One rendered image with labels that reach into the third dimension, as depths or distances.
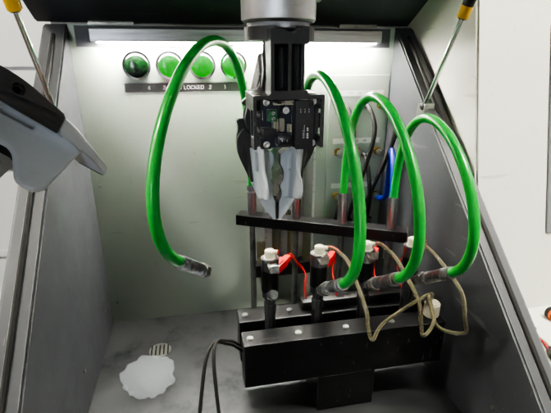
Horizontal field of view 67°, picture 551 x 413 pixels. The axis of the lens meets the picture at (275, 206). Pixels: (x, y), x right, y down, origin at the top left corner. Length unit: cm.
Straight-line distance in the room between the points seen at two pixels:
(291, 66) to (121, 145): 52
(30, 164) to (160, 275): 67
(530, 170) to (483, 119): 13
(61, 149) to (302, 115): 21
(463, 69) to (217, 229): 57
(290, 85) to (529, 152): 52
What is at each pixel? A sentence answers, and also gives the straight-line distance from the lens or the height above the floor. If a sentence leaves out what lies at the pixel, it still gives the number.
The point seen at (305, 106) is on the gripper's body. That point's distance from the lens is 42.
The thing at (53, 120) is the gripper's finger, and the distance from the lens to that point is 34.
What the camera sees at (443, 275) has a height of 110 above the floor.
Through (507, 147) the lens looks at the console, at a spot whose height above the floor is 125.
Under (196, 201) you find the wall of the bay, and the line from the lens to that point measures 91.
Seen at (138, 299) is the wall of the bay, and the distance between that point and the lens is 101.
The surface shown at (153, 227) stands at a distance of 46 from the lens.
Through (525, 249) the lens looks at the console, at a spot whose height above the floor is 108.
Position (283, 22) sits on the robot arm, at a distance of 43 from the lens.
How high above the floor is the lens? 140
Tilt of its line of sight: 20 degrees down
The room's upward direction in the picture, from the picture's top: straight up
